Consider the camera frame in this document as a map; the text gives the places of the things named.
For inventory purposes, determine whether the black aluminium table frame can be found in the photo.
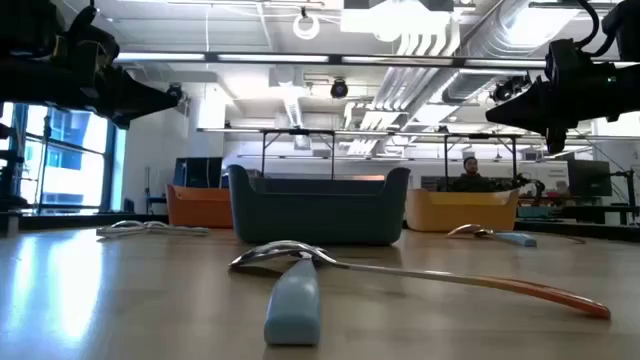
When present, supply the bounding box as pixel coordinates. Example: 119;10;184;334
0;212;640;242

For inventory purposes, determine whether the black overhead camera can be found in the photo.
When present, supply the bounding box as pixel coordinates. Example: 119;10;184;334
329;77;350;100

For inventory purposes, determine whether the spoon with pale patterned handle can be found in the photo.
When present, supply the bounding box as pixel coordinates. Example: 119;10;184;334
263;249;322;347

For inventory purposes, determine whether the dark teal plastic bin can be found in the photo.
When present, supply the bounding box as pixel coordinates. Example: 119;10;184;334
227;164;412;247

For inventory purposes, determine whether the orange plastic bin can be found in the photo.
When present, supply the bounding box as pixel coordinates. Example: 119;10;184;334
166;183;234;230

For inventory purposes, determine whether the black background table frame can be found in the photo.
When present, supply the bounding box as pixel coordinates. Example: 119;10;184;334
442;132;519;181
259;128;337;181

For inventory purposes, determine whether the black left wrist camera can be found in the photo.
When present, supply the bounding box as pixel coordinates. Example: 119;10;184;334
63;4;121;69

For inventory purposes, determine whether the person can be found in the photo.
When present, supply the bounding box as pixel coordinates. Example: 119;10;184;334
448;155;497;194

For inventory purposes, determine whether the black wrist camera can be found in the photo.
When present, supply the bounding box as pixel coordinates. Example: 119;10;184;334
63;4;121;69
543;38;599;89

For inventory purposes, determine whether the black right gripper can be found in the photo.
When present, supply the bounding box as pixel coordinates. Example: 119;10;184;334
485;64;640;155

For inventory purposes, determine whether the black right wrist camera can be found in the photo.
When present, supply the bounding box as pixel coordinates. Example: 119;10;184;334
543;38;599;89

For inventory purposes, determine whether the spoon with green patterned handle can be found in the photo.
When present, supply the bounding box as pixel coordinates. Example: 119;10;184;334
95;219;166;239
144;221;211;238

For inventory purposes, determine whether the white hanging cable ring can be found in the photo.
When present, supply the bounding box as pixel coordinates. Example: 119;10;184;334
292;12;322;42

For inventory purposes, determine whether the spoon with orange handle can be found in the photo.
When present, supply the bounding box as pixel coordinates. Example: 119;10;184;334
228;239;612;320

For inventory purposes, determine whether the dark monitor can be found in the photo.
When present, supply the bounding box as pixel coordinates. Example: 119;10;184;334
566;159;614;198
172;156;224;190

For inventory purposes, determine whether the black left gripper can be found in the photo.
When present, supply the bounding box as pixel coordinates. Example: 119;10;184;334
0;52;182;130

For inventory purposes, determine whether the large window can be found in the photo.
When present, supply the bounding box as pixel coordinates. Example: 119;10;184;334
0;102;126;214

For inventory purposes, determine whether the spoon with solid blue handle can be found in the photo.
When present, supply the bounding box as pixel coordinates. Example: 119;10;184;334
445;223;539;249

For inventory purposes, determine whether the yellow plastic bin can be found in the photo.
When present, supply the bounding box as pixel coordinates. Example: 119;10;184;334
405;188;521;233

